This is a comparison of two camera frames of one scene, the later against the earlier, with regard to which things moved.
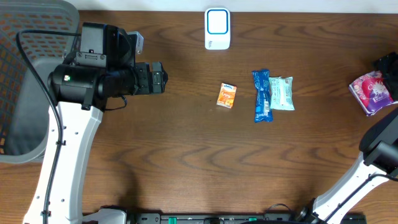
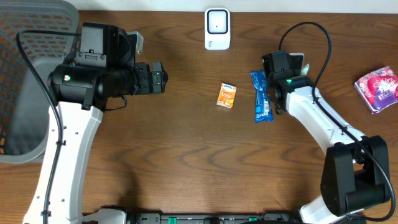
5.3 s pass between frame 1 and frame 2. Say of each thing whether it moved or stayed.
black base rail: stayed
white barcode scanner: stayed
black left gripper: stayed
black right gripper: moved
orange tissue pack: stayed
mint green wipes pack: moved
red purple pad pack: moved
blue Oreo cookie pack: stayed
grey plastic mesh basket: stayed
